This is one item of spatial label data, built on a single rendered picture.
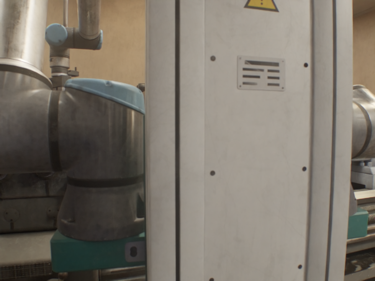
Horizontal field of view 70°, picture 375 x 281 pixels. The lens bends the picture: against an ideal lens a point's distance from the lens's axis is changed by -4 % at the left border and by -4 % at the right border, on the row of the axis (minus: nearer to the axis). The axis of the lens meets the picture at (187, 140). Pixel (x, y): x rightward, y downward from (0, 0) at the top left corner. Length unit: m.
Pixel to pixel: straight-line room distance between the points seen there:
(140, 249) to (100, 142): 0.20
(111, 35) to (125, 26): 0.26
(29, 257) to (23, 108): 0.79
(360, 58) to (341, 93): 5.81
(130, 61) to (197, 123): 4.23
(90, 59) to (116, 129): 4.10
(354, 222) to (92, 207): 0.55
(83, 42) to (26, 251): 0.86
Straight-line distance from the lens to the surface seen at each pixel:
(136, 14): 4.84
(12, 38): 0.60
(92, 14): 1.17
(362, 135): 0.71
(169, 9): 0.42
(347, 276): 1.84
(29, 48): 0.60
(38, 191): 1.24
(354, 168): 2.29
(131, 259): 0.53
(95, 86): 0.49
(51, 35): 1.31
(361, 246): 2.14
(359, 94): 0.82
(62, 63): 1.42
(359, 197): 1.99
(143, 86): 4.17
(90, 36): 1.27
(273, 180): 0.45
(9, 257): 1.23
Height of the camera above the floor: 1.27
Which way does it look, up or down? 3 degrees down
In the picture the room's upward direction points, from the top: straight up
